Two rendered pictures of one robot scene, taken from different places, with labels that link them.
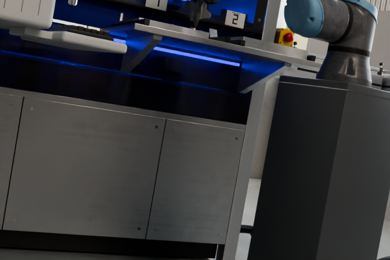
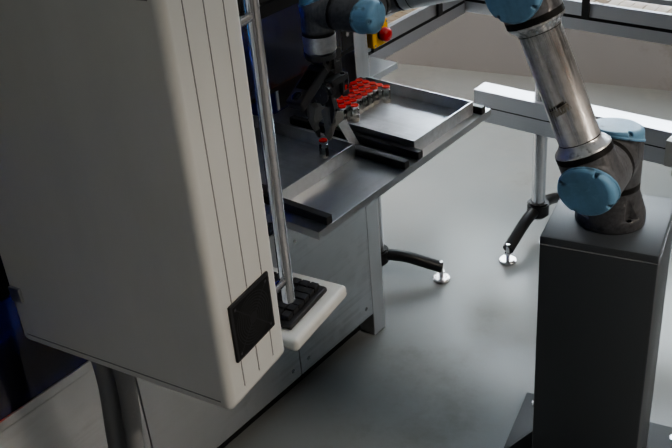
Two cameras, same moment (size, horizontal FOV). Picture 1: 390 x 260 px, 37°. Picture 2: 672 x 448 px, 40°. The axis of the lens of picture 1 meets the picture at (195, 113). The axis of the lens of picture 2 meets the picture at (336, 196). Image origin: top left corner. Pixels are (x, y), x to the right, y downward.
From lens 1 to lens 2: 1.54 m
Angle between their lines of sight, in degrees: 37
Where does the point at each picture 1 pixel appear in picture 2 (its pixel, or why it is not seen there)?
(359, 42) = (636, 179)
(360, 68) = (640, 206)
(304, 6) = (599, 193)
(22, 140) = (146, 390)
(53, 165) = not seen: hidden behind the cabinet
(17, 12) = (256, 375)
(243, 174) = (373, 228)
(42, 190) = (187, 420)
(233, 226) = (376, 288)
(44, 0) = (274, 331)
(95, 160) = not seen: hidden behind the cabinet
